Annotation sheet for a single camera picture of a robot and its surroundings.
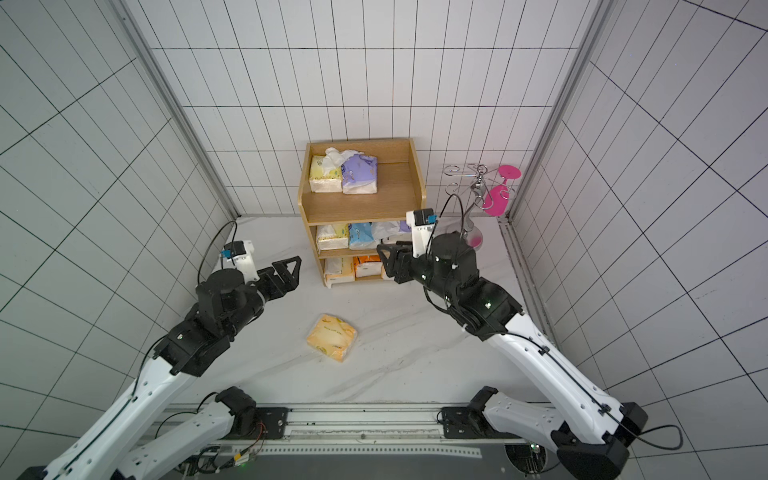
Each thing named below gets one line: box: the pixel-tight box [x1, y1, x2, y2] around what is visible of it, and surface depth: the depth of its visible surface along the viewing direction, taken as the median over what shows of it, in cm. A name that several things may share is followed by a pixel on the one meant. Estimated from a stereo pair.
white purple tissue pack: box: [371, 220, 412, 245], surface depth 87 cm
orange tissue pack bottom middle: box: [353, 254, 383, 278], surface depth 97 cm
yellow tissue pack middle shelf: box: [316, 224, 349, 251], surface depth 87 cm
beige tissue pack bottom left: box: [324, 257, 355, 288], surface depth 97 cm
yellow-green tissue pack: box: [309, 147, 364, 193], surface depth 82 cm
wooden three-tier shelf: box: [298, 138, 427, 288], surface depth 87 cm
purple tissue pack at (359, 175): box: [341, 154, 378, 195], surface depth 82 cm
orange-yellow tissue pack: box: [306, 314, 358, 363], surface depth 85 cm
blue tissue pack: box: [348, 222, 377, 250], surface depth 89 cm
